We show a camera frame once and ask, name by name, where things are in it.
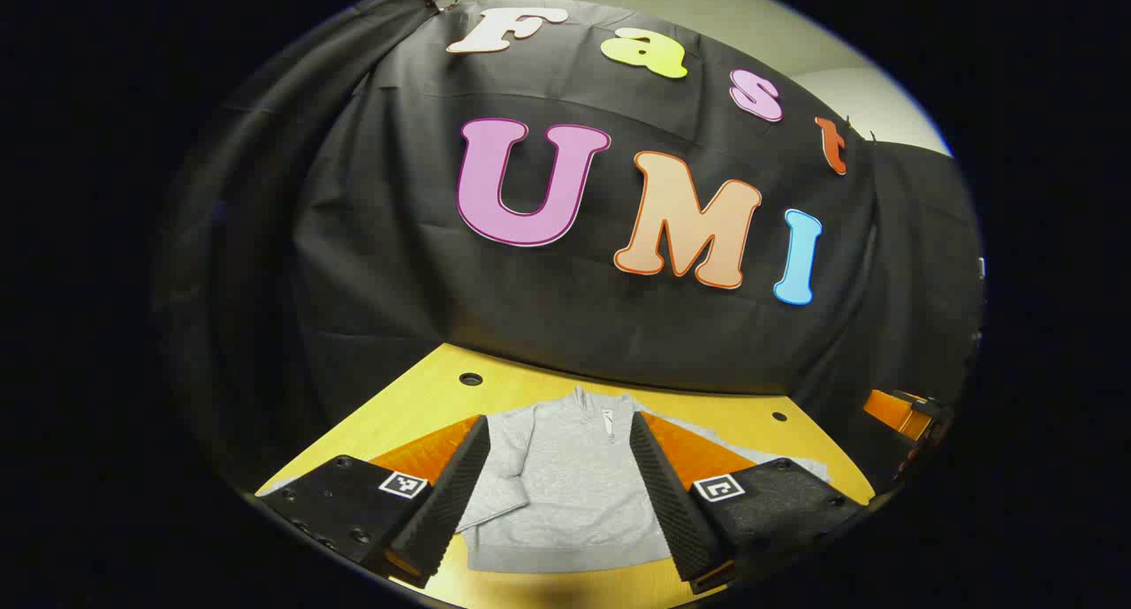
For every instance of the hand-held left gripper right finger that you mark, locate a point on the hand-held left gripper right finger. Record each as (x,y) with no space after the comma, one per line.
(671,503)

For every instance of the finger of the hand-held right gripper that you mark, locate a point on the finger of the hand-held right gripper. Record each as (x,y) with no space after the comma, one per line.
(892,412)

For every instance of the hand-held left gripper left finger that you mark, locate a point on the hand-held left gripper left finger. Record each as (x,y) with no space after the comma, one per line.
(451,494)

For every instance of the grey zip-neck sweatshirt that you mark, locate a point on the grey zip-neck sweatshirt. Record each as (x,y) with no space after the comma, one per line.
(565,485)

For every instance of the black backdrop cloth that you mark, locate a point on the black backdrop cloth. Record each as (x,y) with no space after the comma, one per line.
(530,308)

